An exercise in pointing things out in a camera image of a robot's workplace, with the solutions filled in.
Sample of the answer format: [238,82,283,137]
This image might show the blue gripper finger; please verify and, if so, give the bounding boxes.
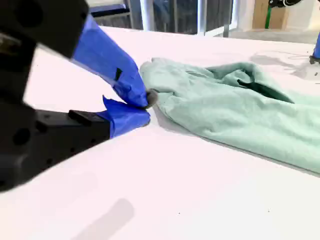
[37,0,159,110]
[34,94,151,173]

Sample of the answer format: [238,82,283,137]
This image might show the pale green T-shirt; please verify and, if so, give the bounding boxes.
[139,57,320,175]

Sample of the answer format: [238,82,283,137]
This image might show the brown cardboard box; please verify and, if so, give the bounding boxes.
[251,0,291,30]

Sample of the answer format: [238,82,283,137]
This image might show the green pole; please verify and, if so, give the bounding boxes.
[265,4,274,29]

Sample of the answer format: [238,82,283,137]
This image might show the white frame post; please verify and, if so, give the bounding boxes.
[139,0,156,32]
[197,0,207,36]

